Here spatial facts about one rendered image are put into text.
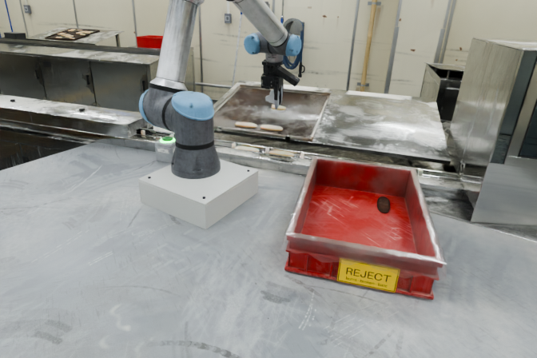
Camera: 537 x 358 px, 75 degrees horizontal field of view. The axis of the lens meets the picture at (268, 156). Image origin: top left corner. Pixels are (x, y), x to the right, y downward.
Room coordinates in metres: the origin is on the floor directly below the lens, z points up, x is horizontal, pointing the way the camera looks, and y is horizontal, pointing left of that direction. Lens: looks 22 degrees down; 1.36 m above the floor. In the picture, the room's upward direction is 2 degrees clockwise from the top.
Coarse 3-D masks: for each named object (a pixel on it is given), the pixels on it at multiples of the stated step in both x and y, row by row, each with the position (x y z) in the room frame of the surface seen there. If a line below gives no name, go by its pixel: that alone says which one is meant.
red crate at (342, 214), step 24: (312, 192) 1.01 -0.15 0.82; (336, 192) 1.02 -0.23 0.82; (360, 192) 1.03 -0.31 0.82; (312, 216) 0.87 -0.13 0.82; (336, 216) 0.87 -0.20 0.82; (360, 216) 0.88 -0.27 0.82; (384, 216) 0.88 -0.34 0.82; (408, 216) 0.89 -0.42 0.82; (336, 240) 0.76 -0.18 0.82; (360, 240) 0.76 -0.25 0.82; (384, 240) 0.76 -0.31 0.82; (408, 240) 0.77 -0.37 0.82; (288, 264) 0.64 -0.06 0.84; (312, 264) 0.62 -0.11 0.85; (336, 264) 0.61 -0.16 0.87; (408, 288) 0.58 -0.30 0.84
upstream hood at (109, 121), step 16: (0, 96) 1.72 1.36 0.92; (0, 112) 1.53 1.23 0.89; (16, 112) 1.50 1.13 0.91; (32, 112) 1.48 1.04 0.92; (48, 112) 1.48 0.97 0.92; (64, 112) 1.49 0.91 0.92; (80, 112) 1.50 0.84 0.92; (96, 112) 1.51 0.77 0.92; (112, 112) 1.52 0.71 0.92; (128, 112) 1.53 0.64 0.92; (64, 128) 1.44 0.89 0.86; (80, 128) 1.41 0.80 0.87; (96, 128) 1.39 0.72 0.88; (112, 128) 1.37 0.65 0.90; (128, 128) 1.35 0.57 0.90; (144, 128) 1.53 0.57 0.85
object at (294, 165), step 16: (16, 128) 1.51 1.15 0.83; (32, 128) 1.48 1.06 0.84; (48, 128) 1.46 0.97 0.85; (112, 144) 1.37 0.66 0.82; (128, 144) 1.34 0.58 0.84; (144, 144) 1.32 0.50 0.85; (224, 160) 1.23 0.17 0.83; (240, 160) 1.21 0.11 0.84; (256, 160) 1.19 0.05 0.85; (272, 160) 1.18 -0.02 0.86; (288, 160) 1.18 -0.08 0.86; (304, 160) 1.19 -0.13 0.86; (432, 192) 1.02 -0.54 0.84; (448, 192) 1.01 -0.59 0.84; (464, 192) 1.00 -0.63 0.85
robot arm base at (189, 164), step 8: (176, 144) 0.97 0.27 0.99; (208, 144) 0.96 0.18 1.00; (176, 152) 0.96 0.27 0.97; (184, 152) 0.94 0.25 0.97; (192, 152) 0.94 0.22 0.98; (200, 152) 0.95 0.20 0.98; (208, 152) 0.96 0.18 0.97; (216, 152) 1.00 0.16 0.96; (176, 160) 0.95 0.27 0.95; (184, 160) 0.94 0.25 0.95; (192, 160) 0.93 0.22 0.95; (200, 160) 0.94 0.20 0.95; (208, 160) 0.95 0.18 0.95; (216, 160) 0.98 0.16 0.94; (176, 168) 0.94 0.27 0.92; (184, 168) 0.93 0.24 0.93; (192, 168) 0.93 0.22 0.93; (200, 168) 0.94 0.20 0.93; (208, 168) 0.94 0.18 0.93; (216, 168) 0.97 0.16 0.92; (184, 176) 0.93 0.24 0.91; (192, 176) 0.92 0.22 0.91; (200, 176) 0.93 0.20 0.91; (208, 176) 0.94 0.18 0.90
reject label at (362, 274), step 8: (360, 264) 0.59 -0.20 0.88; (344, 272) 0.60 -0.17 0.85; (352, 272) 0.59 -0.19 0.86; (360, 272) 0.59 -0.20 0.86; (368, 272) 0.59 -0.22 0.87; (376, 272) 0.58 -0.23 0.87; (384, 272) 0.58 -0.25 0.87; (344, 280) 0.60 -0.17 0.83; (352, 280) 0.59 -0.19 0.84; (360, 280) 0.59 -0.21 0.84; (368, 280) 0.59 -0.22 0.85; (376, 280) 0.58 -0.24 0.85; (384, 280) 0.58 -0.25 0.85; (392, 280) 0.57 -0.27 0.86; (384, 288) 0.58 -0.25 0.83; (392, 288) 0.57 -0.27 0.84
